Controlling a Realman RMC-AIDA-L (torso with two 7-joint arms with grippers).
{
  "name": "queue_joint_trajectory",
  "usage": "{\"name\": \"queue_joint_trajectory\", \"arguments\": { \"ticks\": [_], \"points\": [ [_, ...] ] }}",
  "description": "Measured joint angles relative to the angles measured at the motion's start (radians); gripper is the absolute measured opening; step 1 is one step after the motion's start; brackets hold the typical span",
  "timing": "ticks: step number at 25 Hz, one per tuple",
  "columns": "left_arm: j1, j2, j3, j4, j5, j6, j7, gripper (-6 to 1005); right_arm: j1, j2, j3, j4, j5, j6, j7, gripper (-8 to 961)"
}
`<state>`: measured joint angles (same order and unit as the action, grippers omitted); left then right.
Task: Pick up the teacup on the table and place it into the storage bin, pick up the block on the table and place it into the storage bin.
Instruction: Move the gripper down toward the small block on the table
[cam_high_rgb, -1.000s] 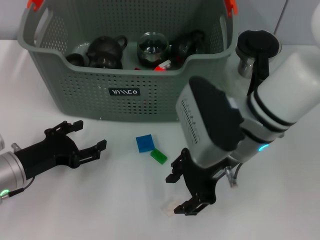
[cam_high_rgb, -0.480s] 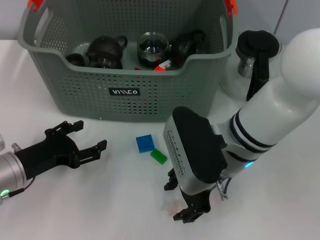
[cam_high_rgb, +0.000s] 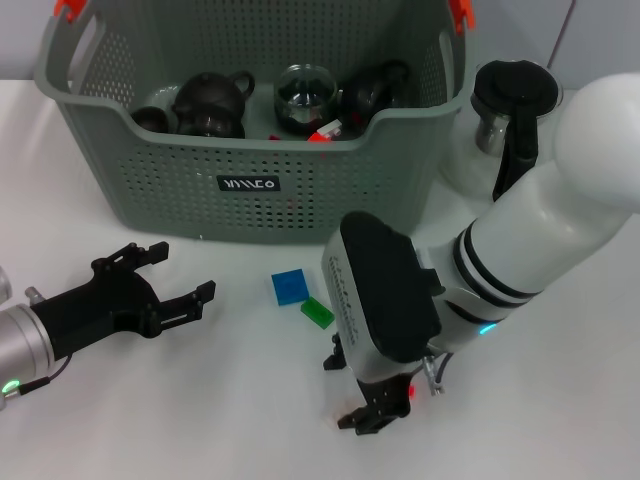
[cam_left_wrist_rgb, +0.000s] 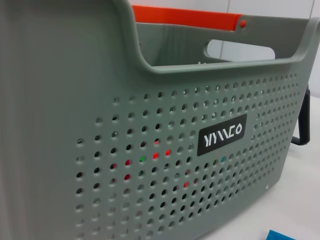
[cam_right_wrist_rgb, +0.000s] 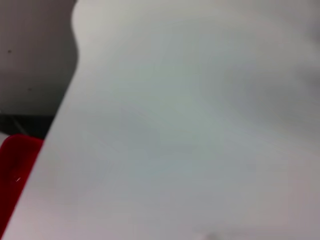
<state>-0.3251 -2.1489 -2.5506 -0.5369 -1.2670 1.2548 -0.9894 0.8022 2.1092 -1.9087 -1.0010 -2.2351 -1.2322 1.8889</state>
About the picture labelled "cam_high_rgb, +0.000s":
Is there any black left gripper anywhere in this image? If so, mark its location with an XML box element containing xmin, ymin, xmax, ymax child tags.
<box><xmin>30</xmin><ymin>241</ymin><xmax>217</xmax><ymax>359</ymax></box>

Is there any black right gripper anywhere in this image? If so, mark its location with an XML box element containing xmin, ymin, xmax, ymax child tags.
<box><xmin>323</xmin><ymin>334</ymin><xmax>415</xmax><ymax>436</ymax></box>

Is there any green building block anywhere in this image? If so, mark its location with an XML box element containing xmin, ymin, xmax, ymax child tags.
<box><xmin>299</xmin><ymin>295</ymin><xmax>335</xmax><ymax>331</ymax></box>

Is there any blue square building block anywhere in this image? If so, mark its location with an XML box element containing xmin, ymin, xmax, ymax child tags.
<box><xmin>270</xmin><ymin>268</ymin><xmax>310</xmax><ymax>307</ymax></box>

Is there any grey perforated storage bin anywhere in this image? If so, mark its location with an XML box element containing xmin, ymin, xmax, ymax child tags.
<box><xmin>33</xmin><ymin>0</ymin><xmax>476</xmax><ymax>245</ymax></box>

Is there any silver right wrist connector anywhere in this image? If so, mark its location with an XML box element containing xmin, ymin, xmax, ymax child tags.
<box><xmin>422</xmin><ymin>353</ymin><xmax>452</xmax><ymax>397</ymax></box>

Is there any small black clay cup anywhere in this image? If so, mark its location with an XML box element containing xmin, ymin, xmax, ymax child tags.
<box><xmin>131</xmin><ymin>106</ymin><xmax>171</xmax><ymax>135</ymax></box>

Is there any black clay teapot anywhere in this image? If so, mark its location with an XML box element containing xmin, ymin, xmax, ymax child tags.
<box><xmin>172</xmin><ymin>70</ymin><xmax>256</xmax><ymax>121</ymax></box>

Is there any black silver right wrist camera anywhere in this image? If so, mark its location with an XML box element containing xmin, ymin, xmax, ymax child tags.
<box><xmin>322</xmin><ymin>210</ymin><xmax>445</xmax><ymax>385</ymax></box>

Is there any dark left wrist cable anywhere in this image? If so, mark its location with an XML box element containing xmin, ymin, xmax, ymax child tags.
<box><xmin>18</xmin><ymin>355</ymin><xmax>72</xmax><ymax>395</ymax></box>

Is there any glass pitcher black handle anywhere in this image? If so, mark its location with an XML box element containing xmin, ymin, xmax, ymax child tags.
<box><xmin>439</xmin><ymin>58</ymin><xmax>565</xmax><ymax>202</ymax></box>

